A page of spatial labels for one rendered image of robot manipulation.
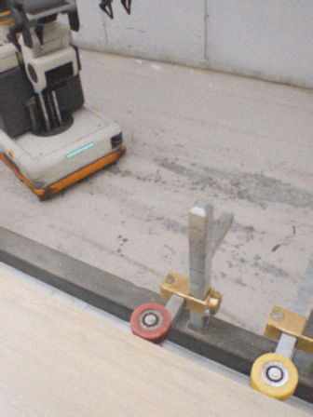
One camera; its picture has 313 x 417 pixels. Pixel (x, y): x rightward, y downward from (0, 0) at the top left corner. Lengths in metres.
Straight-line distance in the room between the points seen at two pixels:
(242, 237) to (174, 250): 0.36
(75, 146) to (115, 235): 0.57
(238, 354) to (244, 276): 1.04
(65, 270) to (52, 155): 1.27
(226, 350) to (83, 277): 0.43
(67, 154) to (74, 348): 1.70
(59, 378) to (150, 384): 0.17
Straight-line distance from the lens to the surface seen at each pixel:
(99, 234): 2.27
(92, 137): 2.48
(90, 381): 0.81
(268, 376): 0.80
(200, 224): 0.76
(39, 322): 0.89
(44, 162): 2.38
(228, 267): 2.07
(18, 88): 2.50
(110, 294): 1.14
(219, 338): 1.06
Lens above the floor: 1.62
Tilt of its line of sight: 44 degrees down
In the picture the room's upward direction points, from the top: 5 degrees counter-clockwise
